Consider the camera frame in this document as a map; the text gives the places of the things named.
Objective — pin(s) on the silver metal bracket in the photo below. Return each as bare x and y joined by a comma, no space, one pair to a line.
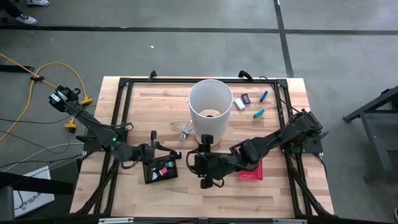
289,221
115,221

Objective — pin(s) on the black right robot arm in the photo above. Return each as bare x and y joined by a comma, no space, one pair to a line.
273,138

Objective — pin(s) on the pink wall charger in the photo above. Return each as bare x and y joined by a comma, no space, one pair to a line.
163,171

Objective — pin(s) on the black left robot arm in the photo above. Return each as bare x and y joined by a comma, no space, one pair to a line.
90,124

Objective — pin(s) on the black desk leg foot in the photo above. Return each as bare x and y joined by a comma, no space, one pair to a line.
15,68

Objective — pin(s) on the white wall charger cube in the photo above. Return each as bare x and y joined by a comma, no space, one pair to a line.
154,176

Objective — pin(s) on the black metal cart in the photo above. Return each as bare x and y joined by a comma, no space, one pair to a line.
370,105

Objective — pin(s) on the grey metal post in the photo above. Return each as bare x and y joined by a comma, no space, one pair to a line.
6,205

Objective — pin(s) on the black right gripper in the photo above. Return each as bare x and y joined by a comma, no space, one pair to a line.
214,165

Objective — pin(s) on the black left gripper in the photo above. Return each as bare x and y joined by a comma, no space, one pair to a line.
143,154

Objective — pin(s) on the teal USB stick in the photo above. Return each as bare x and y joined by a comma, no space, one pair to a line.
258,113

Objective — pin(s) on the black plastic basket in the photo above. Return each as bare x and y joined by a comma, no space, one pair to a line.
172,178

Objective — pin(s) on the black aluminium table frame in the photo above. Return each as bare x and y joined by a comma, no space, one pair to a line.
174,80

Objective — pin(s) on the small black screen device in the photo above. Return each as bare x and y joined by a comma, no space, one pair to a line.
245,98

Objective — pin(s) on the white printed sign board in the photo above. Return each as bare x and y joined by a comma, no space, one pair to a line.
34,193

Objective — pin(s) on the black flat beam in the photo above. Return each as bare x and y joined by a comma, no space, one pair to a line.
31,183

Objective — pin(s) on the blue USB stick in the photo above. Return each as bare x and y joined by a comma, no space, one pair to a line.
263,96

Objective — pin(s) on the white box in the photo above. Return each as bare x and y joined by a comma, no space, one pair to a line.
240,104

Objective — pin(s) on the red plastic basket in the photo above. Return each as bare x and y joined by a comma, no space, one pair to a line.
253,175

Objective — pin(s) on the white cylindrical bucket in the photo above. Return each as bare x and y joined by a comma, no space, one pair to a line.
210,102

